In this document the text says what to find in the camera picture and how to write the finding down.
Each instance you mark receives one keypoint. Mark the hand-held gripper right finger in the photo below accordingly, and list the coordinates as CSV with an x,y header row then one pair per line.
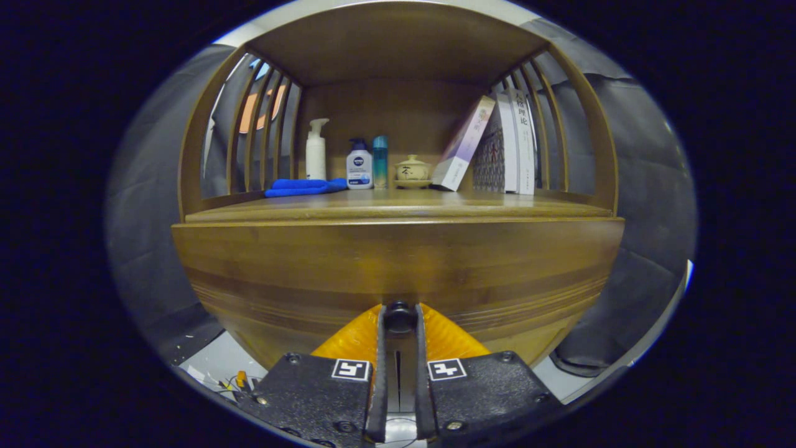
x,y
423,386

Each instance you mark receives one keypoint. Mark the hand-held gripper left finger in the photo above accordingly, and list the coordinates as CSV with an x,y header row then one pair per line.
x,y
380,386

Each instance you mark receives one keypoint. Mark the wooden drawer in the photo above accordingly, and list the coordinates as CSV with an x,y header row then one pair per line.
x,y
398,261

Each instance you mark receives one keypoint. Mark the wooden countertop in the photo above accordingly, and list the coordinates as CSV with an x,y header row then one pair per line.
x,y
398,202

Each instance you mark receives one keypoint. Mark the wooden cabinet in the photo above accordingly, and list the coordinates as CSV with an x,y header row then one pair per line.
x,y
398,106

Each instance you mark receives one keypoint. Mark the small orange object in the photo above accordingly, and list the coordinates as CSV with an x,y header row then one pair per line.
x,y
240,378

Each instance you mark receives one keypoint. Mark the blue cloth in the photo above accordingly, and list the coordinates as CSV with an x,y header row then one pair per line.
x,y
298,186

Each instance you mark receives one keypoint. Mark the white lotion bottle blue cap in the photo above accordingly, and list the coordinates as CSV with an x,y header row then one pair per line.
x,y
359,171

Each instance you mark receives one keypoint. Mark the beige lidded teacup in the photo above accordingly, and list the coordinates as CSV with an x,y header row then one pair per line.
x,y
412,170

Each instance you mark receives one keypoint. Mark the teal bottle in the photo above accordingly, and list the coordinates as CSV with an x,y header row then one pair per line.
x,y
380,165

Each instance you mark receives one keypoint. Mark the white pump bottle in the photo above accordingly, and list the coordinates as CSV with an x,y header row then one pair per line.
x,y
316,158

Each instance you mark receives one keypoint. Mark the purple and white book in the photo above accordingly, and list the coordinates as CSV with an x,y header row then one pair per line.
x,y
463,146

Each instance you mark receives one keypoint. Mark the plain white book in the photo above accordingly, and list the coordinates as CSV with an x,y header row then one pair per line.
x,y
509,155

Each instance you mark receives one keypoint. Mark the white book with printed spine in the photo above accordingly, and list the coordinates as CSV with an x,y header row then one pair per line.
x,y
525,155

